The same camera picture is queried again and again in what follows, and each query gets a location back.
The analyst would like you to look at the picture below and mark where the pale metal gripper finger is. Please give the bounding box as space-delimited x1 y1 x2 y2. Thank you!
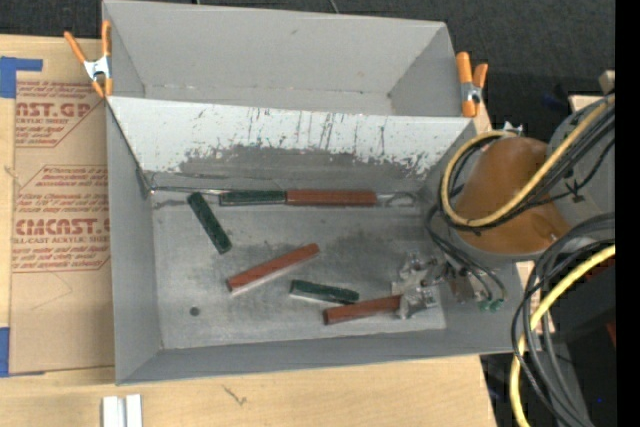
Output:
397 284 441 320
391 250 435 296

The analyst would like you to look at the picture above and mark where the dark green flat block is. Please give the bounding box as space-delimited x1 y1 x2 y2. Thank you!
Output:
288 279 361 306
218 189 288 207
186 191 234 256

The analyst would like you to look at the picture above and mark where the grey metal bin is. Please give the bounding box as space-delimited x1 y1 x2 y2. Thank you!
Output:
101 0 517 386

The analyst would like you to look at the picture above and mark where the brown cardboard board red print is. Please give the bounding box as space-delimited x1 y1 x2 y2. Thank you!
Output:
0 33 117 377

